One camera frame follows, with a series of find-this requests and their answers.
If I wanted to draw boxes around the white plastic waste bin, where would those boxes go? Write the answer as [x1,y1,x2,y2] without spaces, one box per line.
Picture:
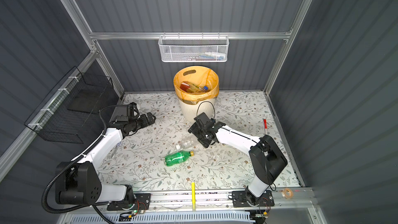
[177,94,217,122]

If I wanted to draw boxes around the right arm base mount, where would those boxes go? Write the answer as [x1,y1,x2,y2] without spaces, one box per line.
[228,190,275,208]

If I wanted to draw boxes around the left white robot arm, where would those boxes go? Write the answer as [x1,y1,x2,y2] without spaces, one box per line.
[41,103,156,214]

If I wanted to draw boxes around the white bottle in basket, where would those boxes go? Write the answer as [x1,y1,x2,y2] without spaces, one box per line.
[205,52,227,60]

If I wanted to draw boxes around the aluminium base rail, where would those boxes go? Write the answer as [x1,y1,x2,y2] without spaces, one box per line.
[139,188,318,212]

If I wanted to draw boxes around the clear long bottle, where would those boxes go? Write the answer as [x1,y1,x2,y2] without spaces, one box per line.
[176,135,200,151]

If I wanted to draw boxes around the yellow marker on rail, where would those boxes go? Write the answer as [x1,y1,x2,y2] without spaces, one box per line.
[191,182,196,212]

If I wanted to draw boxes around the green soda bottle yellow cap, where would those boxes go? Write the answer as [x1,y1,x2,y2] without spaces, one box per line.
[165,150,194,167]

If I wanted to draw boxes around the tape roll on rail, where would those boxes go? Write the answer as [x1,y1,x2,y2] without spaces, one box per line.
[282,188,294,199]

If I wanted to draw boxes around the black wire mesh basket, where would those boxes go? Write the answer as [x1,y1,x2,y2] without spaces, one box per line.
[24,71,118,144]

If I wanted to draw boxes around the red marker pen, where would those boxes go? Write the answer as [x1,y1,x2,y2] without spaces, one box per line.
[263,119,268,135]

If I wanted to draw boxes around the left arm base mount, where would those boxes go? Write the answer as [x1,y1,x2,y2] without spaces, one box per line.
[107,194,152,211]

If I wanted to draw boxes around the white ribbed cable tray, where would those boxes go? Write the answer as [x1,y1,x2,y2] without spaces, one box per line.
[69,211,256,224]

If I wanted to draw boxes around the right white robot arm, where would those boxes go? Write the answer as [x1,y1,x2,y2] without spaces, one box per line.
[188,113,288,206]

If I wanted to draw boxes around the white wire mesh basket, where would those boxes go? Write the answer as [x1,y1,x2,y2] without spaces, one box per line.
[158,36,230,63]

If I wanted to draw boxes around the orange bin liner bag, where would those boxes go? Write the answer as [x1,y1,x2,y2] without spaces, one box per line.
[173,66,220,97]

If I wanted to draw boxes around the yellow tea bottle red label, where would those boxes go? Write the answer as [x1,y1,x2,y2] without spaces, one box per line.
[180,82,203,93]

